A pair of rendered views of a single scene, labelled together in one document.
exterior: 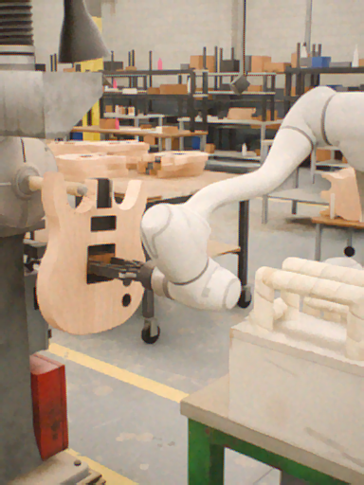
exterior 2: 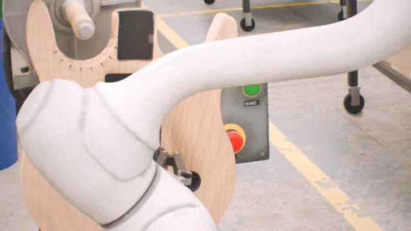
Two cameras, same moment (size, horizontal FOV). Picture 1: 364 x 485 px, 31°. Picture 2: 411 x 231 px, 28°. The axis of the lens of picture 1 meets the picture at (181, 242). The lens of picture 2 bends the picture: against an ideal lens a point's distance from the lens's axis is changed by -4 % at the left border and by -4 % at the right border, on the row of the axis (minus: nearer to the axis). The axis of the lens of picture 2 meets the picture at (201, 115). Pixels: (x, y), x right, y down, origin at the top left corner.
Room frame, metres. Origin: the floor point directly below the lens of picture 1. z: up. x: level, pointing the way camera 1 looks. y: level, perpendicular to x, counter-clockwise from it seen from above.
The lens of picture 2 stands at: (0.70, -0.65, 1.50)
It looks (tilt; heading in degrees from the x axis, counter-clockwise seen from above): 18 degrees down; 38
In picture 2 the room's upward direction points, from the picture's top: 3 degrees counter-clockwise
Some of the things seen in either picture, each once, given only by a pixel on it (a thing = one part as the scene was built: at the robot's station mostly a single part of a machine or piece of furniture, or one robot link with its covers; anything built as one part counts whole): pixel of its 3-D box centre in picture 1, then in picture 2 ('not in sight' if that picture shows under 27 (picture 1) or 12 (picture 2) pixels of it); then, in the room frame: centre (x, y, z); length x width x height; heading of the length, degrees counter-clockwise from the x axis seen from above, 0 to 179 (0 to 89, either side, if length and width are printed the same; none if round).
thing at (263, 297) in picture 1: (263, 303); not in sight; (1.03, -0.14, 1.15); 0.03 x 0.03 x 0.09
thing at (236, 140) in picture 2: not in sight; (230, 140); (1.93, 0.22, 0.97); 0.04 x 0.04 x 0.04; 50
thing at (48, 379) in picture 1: (30, 393); not in sight; (2.02, 0.50, 0.49); 0.25 x 0.12 x 0.37; 50
